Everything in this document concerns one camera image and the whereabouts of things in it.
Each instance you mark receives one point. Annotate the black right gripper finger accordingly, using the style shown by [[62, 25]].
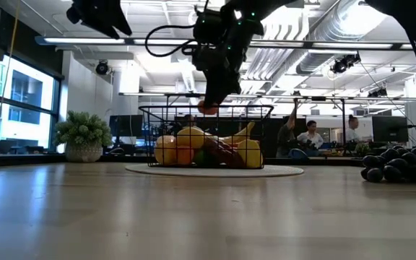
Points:
[[235, 85], [217, 90]]

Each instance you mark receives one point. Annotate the orange mandarin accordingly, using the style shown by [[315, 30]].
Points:
[[208, 109]]

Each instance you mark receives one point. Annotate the person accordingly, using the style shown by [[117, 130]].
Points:
[[285, 139], [352, 131], [189, 120], [311, 137]]

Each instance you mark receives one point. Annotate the black ceiling spotlight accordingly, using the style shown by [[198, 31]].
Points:
[[102, 67], [377, 92], [343, 64]]

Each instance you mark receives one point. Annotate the dark purple grape bunch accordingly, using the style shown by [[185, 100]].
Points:
[[392, 169]]

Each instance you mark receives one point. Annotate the yellow bell pepper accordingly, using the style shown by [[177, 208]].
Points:
[[250, 153]]

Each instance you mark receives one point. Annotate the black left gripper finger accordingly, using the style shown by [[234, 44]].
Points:
[[123, 25], [110, 30]]

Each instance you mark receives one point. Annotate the yellow lemon green tip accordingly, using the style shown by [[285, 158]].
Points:
[[190, 137]]

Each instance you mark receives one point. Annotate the large glass window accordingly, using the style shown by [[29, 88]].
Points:
[[24, 90]]

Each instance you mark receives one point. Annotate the orange round fruit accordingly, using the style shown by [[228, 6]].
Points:
[[185, 156]]

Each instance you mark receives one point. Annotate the green potted plant white pot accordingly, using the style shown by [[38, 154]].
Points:
[[83, 130]]

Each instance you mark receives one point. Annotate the black computer monitor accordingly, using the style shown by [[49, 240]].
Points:
[[390, 128], [125, 124]]

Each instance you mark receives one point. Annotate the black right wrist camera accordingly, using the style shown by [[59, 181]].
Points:
[[208, 27]]

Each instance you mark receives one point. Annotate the overhead beam with light strips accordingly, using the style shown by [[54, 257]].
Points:
[[85, 40]]

